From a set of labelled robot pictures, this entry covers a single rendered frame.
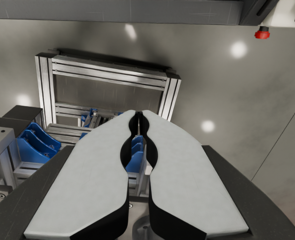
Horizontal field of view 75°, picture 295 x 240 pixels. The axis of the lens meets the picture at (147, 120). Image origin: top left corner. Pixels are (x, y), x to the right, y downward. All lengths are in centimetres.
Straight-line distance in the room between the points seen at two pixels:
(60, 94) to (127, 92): 42
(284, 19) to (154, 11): 23
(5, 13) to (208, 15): 37
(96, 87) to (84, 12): 88
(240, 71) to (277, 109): 50
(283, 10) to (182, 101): 117
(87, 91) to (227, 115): 111
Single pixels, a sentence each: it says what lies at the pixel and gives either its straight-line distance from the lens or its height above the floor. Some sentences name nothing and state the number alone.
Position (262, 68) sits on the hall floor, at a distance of 166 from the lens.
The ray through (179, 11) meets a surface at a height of 95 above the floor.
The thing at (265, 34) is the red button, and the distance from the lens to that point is 63.
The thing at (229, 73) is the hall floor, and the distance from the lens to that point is 156.
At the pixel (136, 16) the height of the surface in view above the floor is 95.
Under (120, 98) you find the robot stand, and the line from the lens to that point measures 126.
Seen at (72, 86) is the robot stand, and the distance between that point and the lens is 129.
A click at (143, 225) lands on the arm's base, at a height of 106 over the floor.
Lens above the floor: 135
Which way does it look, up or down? 59 degrees down
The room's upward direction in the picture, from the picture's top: 176 degrees clockwise
